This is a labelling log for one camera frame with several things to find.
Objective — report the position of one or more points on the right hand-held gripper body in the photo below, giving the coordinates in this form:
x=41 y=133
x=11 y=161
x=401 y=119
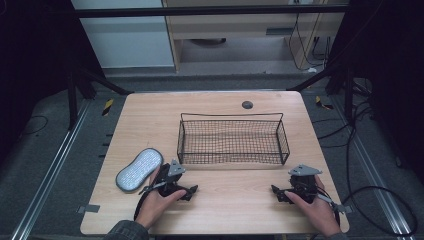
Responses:
x=304 y=185

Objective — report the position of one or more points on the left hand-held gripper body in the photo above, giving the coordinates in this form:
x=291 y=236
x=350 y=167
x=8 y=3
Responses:
x=170 y=178

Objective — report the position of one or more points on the person's right hand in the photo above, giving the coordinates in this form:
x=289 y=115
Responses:
x=316 y=211

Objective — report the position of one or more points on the person's left hand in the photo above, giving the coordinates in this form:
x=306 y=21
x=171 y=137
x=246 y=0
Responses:
x=156 y=208

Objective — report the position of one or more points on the grey oval mesh pad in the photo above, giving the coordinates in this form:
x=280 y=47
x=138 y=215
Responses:
x=139 y=170

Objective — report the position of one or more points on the yellow black striped tape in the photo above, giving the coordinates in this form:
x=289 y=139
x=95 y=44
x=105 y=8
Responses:
x=107 y=107
x=321 y=103

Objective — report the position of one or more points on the grey tape strip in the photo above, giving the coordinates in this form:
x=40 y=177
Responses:
x=88 y=208

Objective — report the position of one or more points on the black metal stand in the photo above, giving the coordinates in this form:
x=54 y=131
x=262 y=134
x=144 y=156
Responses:
x=75 y=96
x=348 y=93

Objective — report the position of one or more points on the white cabinet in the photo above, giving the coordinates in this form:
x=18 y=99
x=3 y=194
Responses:
x=126 y=43

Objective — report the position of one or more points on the light wooden desk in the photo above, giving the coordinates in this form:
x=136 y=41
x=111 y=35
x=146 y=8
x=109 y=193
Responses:
x=233 y=30

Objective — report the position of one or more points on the aluminium floor rail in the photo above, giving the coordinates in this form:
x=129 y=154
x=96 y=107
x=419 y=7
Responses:
x=50 y=170
x=376 y=173

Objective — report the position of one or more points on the black horizontal frame bar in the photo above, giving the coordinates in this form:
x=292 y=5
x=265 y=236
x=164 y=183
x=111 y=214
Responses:
x=200 y=11

